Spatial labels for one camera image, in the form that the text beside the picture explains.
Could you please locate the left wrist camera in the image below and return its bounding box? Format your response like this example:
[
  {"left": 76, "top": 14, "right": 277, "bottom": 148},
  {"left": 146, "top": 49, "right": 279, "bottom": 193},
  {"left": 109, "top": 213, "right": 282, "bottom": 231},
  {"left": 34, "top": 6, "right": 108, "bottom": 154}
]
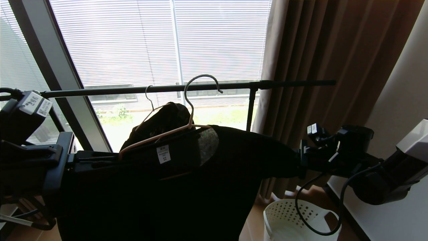
[{"left": 0, "top": 88, "right": 64, "bottom": 161}]

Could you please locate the pink clothes hanger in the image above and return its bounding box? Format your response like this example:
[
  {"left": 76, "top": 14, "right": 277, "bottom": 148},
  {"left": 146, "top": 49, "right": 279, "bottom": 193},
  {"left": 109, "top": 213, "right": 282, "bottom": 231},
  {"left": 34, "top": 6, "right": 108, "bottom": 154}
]
[
  {"left": 118, "top": 74, "right": 224, "bottom": 160},
  {"left": 134, "top": 85, "right": 173, "bottom": 133}
]

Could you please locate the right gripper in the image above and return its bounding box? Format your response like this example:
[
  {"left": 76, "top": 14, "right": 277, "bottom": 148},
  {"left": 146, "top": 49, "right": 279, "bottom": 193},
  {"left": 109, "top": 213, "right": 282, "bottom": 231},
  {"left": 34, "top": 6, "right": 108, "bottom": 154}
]
[{"left": 299, "top": 139, "right": 355, "bottom": 179}]

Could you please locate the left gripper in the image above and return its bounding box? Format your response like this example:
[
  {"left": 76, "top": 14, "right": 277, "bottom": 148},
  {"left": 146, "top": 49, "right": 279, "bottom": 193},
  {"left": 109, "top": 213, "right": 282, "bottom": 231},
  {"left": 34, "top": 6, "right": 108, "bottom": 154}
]
[{"left": 0, "top": 132, "right": 76, "bottom": 201}]

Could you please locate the black garment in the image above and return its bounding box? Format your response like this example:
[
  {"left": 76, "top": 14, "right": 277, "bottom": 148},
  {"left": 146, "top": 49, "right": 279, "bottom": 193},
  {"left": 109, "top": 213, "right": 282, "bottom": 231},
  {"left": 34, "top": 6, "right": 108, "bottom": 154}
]
[
  {"left": 120, "top": 102, "right": 201, "bottom": 151},
  {"left": 57, "top": 126, "right": 301, "bottom": 241}
]

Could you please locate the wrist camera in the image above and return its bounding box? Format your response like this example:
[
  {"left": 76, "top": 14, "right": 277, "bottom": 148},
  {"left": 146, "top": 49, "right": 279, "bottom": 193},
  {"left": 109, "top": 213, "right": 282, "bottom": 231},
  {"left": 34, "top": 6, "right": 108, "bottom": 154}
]
[
  {"left": 0, "top": 88, "right": 64, "bottom": 161},
  {"left": 306, "top": 123, "right": 338, "bottom": 149}
]

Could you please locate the black clothes rack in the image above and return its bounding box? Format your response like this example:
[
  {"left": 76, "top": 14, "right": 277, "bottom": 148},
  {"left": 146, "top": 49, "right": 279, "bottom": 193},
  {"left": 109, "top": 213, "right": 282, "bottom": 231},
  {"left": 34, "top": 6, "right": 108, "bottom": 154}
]
[{"left": 0, "top": 80, "right": 336, "bottom": 133}]

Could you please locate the white laundry basket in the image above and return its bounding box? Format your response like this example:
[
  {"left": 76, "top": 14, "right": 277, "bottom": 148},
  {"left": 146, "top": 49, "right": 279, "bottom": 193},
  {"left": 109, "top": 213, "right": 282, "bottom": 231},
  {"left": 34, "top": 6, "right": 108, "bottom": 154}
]
[{"left": 263, "top": 199, "right": 342, "bottom": 241}]

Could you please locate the window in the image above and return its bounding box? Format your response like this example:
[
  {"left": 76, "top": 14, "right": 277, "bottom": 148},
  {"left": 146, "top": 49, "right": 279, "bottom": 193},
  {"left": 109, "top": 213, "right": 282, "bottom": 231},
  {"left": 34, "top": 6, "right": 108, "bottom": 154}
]
[{"left": 0, "top": 0, "right": 272, "bottom": 153}]

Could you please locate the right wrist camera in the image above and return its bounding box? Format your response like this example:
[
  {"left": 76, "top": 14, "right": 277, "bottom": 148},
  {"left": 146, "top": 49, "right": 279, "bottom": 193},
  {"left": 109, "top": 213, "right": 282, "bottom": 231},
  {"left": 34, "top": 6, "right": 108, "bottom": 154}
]
[{"left": 306, "top": 123, "right": 338, "bottom": 149}]

